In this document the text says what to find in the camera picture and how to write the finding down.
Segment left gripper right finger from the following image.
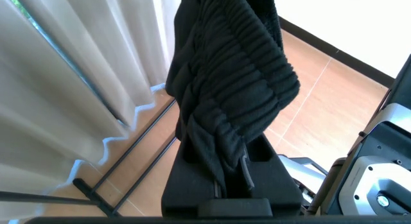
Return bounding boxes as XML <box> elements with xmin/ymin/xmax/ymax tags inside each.
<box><xmin>224</xmin><ymin>133</ymin><xmax>304</xmax><ymax>218</ymax></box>

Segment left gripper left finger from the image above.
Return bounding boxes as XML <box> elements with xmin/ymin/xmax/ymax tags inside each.
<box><xmin>161</xmin><ymin>142</ymin><xmax>226</xmax><ymax>218</ymax></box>

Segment black shorts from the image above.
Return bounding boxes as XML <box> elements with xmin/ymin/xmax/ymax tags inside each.
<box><xmin>164</xmin><ymin>0</ymin><xmax>302</xmax><ymax>200</ymax></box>

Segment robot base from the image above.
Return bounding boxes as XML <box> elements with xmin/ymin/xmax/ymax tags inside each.
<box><xmin>277</xmin><ymin>53</ymin><xmax>411</xmax><ymax>216</ymax></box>

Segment black clothes rack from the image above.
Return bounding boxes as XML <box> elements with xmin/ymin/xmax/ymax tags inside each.
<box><xmin>0</xmin><ymin>98</ymin><xmax>178</xmax><ymax>218</ymax></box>

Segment beige curtain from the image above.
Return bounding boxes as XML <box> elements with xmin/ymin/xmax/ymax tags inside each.
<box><xmin>0</xmin><ymin>0</ymin><xmax>183</xmax><ymax>222</ymax></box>

